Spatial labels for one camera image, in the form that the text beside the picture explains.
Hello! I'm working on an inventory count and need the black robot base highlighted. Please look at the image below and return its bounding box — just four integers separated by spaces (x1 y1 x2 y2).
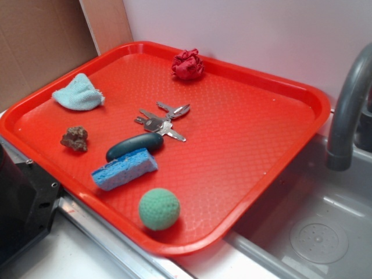
1 146 62 268

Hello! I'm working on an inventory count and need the crumpled red cloth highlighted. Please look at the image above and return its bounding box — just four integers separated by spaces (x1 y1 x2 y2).
171 48 205 80

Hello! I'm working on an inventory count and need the light blue cloth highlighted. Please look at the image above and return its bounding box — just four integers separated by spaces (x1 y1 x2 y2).
52 73 105 111

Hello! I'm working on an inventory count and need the red plastic tray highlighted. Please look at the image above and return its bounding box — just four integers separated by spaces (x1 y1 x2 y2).
1 42 330 257

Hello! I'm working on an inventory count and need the silver key bunch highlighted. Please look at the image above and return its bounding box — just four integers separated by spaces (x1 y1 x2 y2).
134 101 191 142

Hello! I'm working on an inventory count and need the dark green oval stone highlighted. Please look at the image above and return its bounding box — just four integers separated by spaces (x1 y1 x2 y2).
106 133 164 162

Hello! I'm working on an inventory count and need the blue sponge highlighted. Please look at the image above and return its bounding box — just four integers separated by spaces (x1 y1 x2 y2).
91 148 158 191

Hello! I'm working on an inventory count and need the green golf ball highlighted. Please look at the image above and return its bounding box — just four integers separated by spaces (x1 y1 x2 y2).
138 188 181 231

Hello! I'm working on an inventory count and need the brown rock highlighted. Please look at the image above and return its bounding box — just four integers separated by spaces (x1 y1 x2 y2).
60 126 88 152

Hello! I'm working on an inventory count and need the wooden board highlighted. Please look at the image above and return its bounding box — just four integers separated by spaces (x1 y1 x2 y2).
80 0 133 55

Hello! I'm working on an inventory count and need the grey plastic sink basin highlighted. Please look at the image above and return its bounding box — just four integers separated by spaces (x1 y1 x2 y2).
226 135 371 278

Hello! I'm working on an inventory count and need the grey sink faucet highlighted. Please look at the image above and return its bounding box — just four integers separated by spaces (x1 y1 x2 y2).
325 44 371 171

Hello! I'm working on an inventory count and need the brown cardboard panel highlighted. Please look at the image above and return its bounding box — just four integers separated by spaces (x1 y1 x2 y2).
1 1 97 111

